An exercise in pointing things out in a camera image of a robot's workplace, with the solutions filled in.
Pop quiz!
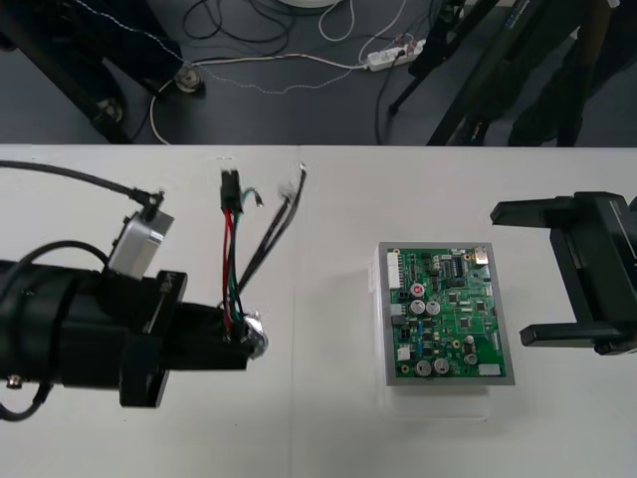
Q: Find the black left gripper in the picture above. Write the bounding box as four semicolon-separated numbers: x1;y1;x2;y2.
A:
62;270;249;410

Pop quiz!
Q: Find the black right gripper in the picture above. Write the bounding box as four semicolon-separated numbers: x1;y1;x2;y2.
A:
489;191;637;357

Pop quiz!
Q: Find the red black green cable bundle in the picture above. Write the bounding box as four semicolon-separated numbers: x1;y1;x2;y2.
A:
217;158;310;360

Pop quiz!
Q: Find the black tripod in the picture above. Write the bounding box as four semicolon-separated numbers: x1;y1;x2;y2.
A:
387;0;583;146

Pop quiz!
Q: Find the round metal foot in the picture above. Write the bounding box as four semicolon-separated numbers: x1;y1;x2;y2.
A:
94;98;125;125
173;67;206;96

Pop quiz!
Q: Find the white power strip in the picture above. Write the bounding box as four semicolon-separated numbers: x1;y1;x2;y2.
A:
366;38;427;73

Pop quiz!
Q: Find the green circuit board grey frame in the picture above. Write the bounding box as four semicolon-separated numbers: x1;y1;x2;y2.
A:
377;242;518;388

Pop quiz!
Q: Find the pale grey left wrist camera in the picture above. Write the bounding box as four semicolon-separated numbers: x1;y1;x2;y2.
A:
107;210;176;281

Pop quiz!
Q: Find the white power cable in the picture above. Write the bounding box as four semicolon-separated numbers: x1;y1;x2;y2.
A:
150;51;372;146

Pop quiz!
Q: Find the black metal frame leg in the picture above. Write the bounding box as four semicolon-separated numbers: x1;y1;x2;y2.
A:
0;0;135;145

